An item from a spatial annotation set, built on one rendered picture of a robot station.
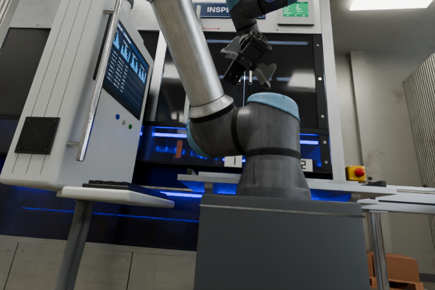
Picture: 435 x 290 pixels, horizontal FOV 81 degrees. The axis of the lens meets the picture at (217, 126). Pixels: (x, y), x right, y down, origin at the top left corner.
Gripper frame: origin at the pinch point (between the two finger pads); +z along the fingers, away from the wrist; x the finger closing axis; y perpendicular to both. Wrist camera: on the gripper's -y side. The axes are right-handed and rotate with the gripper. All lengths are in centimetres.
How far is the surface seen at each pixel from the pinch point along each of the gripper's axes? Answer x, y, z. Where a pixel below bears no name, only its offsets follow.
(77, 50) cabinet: -46, -33, -19
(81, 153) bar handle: -24, -45, 8
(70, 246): -13, -88, 11
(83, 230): -12, -88, 4
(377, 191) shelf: 57, -6, -2
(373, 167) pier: 363, -99, -340
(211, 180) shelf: 14.1, -35.5, -0.2
